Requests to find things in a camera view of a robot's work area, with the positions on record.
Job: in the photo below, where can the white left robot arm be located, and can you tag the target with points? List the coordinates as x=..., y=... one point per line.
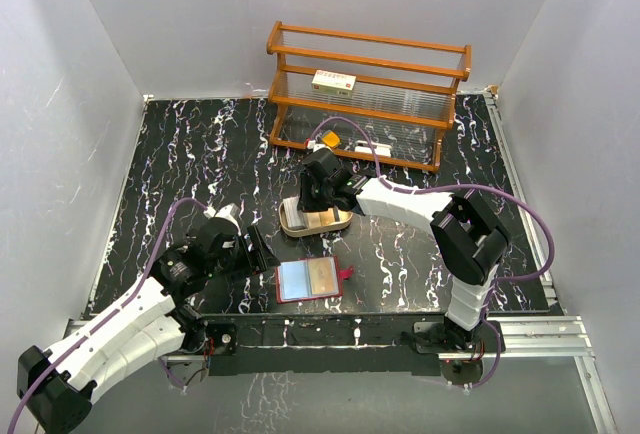
x=60, y=384

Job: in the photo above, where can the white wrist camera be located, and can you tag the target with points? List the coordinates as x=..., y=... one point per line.
x=229, y=212
x=313, y=145

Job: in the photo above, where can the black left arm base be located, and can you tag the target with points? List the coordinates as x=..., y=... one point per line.
x=215, y=344

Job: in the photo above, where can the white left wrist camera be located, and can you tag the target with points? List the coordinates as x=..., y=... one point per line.
x=229, y=212

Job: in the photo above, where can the orange yellow small block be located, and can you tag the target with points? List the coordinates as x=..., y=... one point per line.
x=330, y=139

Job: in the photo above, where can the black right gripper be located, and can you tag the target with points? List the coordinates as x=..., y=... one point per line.
x=306, y=203

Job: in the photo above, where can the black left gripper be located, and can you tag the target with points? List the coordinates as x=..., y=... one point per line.
x=260, y=258

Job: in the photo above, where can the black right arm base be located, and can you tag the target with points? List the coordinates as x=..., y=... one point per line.
x=466, y=360

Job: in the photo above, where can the white stapler on shelf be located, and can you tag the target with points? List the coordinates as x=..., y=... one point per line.
x=381, y=149

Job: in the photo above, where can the red card holder wallet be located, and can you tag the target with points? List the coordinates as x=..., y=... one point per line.
x=293, y=284

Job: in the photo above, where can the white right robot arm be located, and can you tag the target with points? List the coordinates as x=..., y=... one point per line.
x=470, y=238

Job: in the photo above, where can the white red medicine box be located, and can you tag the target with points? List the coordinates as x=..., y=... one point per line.
x=333, y=83

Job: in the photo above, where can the orange wooden shelf rack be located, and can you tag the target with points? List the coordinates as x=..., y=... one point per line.
x=404, y=96

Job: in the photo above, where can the beige oval card tray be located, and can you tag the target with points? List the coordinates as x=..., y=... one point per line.
x=327, y=221

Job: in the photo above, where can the gold credit card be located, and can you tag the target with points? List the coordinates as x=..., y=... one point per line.
x=323, y=276

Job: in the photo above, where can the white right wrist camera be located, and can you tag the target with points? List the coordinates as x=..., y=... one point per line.
x=313, y=145

